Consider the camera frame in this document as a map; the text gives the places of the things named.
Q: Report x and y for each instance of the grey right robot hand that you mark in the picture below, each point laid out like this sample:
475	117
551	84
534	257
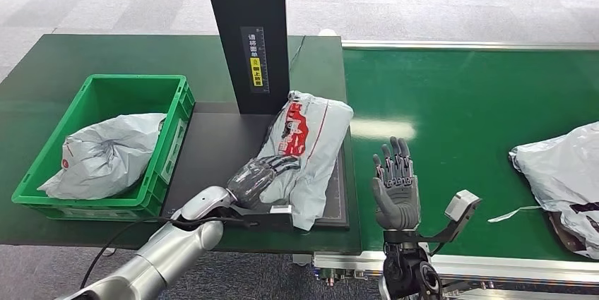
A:
398	199

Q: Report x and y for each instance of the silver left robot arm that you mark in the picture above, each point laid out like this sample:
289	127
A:
178	246

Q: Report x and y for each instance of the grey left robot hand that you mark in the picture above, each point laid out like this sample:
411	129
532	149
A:
250	181

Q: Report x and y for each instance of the grey package with red print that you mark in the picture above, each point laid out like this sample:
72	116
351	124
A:
323	125

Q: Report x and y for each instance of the dark green table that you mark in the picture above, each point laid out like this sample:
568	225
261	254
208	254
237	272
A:
56	59

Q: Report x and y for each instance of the green conveyor belt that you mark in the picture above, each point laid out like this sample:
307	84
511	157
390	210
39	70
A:
458	115

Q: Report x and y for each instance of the black inbound scanner machine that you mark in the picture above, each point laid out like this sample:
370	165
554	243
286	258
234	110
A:
248	8

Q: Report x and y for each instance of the white table foot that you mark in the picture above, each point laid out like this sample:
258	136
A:
302	260
108	251

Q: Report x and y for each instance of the crumpled grey package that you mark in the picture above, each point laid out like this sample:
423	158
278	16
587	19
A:
105	157

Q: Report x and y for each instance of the large grey package with strip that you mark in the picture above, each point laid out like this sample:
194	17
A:
561	171

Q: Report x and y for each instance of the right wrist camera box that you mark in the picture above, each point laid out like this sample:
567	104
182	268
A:
461	206

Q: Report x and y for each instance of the green plastic crate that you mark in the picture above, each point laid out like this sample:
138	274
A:
100	94

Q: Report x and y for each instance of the black yellow label sticker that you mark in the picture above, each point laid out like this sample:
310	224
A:
255	61

